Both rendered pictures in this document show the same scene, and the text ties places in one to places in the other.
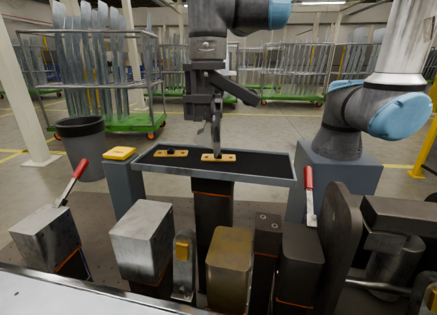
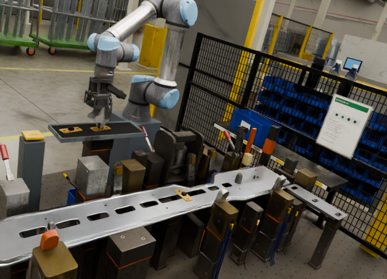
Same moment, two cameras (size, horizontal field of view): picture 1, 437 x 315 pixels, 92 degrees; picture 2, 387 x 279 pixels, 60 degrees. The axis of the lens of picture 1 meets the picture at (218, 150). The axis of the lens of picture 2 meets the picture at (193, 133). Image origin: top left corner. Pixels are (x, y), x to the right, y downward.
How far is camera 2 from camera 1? 1.09 m
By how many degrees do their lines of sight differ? 54
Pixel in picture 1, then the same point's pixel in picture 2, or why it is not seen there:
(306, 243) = (155, 157)
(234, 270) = (141, 169)
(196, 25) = (107, 64)
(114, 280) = not seen: hidden behind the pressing
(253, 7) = (128, 57)
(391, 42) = (164, 67)
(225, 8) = (119, 57)
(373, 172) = (158, 126)
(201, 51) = (107, 75)
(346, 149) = (145, 115)
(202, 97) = (104, 97)
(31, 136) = not seen: outside the picture
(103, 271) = not seen: outside the picture
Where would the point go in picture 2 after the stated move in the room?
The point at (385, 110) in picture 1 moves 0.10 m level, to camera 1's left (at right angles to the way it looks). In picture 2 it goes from (166, 97) to (152, 98)
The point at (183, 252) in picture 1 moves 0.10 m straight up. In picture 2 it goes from (120, 170) to (124, 146)
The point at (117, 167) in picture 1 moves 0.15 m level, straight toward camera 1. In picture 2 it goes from (38, 145) to (78, 156)
